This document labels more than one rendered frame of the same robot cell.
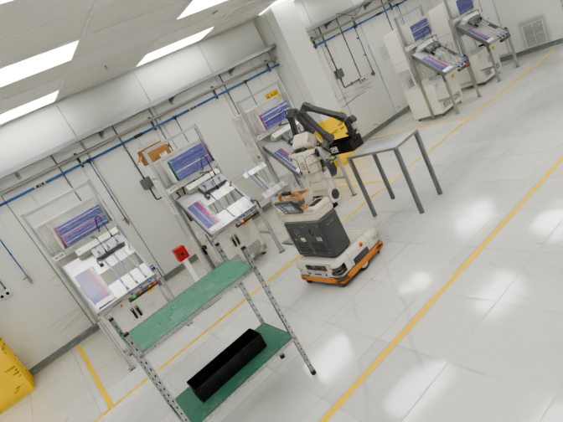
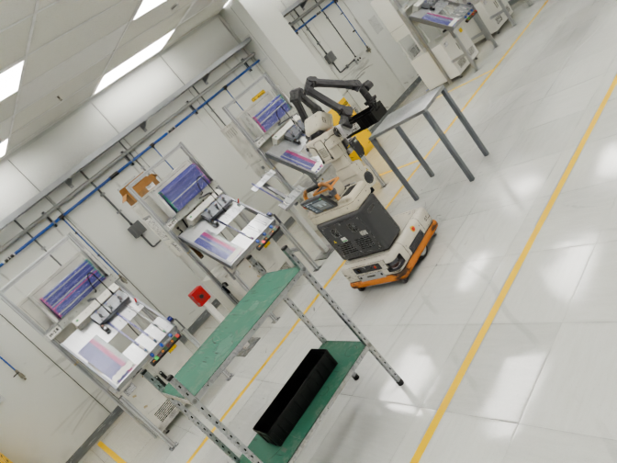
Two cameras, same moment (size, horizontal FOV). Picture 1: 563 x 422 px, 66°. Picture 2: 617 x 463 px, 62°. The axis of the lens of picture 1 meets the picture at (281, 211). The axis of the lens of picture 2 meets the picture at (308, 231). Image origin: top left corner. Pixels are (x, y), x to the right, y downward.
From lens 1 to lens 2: 0.35 m
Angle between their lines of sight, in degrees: 3
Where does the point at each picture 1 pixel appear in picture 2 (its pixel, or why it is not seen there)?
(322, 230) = (365, 220)
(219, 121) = (205, 141)
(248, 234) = (273, 258)
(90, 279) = (97, 350)
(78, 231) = (70, 297)
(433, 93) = (443, 54)
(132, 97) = (97, 132)
